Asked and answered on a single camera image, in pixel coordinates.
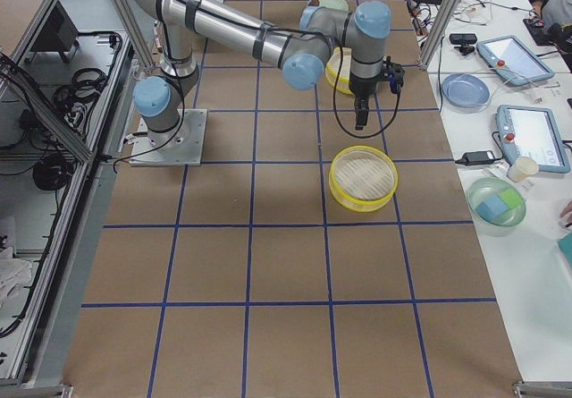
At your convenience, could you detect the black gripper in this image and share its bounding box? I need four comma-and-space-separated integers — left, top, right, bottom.
349, 56, 405, 131

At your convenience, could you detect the yellow rimmed steamer basket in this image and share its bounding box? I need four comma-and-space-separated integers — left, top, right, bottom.
325, 47, 352, 95
328, 145, 399, 213

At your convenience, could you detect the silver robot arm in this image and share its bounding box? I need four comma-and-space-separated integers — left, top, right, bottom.
136, 0, 405, 139

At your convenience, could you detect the blue plate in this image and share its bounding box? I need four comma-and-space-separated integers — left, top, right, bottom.
442, 73, 491, 110

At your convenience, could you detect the pale green plate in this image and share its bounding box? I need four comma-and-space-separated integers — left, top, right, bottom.
307, 0, 349, 12

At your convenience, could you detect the black power adapter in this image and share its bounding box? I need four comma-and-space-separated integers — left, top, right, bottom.
455, 150, 502, 166

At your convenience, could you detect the black webcam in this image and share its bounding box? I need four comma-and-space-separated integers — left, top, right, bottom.
449, 33, 477, 56

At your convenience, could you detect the far teach pendant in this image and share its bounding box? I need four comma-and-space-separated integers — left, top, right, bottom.
475, 35, 554, 86

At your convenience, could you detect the teach pendant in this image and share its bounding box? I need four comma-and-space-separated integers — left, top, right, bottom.
495, 105, 571, 174
475, 35, 554, 86

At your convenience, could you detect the green bowl with sponges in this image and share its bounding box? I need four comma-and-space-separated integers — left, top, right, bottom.
467, 177, 526, 237

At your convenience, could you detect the near teach pendant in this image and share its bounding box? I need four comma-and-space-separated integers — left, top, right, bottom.
495, 105, 571, 174

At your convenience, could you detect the paper cup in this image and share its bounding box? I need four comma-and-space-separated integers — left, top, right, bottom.
507, 157, 539, 182

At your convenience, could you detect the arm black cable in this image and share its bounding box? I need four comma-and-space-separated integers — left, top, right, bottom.
267, 21, 401, 139

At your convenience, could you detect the aluminium frame post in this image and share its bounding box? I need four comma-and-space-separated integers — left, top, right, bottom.
418, 0, 460, 70

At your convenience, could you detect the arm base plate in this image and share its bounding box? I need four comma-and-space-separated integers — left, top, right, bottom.
129, 108, 208, 166

